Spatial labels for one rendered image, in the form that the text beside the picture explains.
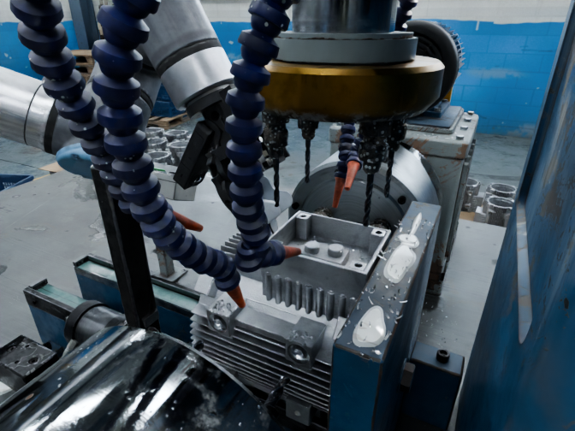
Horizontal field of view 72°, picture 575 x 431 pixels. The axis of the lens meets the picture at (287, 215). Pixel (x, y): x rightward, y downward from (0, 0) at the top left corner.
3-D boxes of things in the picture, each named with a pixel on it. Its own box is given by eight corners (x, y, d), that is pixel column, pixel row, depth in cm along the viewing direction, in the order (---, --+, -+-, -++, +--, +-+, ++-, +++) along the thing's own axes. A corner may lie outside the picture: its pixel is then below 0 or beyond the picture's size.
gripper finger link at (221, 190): (243, 223, 52) (211, 163, 50) (235, 227, 52) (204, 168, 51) (262, 209, 55) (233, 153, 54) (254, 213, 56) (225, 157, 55)
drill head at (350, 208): (441, 230, 94) (463, 126, 83) (410, 325, 65) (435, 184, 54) (342, 209, 104) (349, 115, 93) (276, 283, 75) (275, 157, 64)
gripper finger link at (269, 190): (301, 233, 53) (270, 172, 52) (269, 242, 57) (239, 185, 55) (311, 223, 56) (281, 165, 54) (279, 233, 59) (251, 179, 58)
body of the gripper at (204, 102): (265, 177, 48) (218, 85, 46) (218, 197, 53) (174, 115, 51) (293, 159, 54) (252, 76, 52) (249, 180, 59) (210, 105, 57)
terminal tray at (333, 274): (385, 279, 49) (392, 228, 46) (359, 333, 41) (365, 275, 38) (299, 256, 54) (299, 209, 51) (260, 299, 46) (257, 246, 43)
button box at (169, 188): (195, 201, 87) (198, 178, 87) (173, 200, 81) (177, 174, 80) (139, 187, 94) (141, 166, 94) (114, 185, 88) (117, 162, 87)
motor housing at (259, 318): (381, 347, 60) (396, 239, 51) (336, 458, 45) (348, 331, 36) (266, 308, 68) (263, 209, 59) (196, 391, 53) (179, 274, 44)
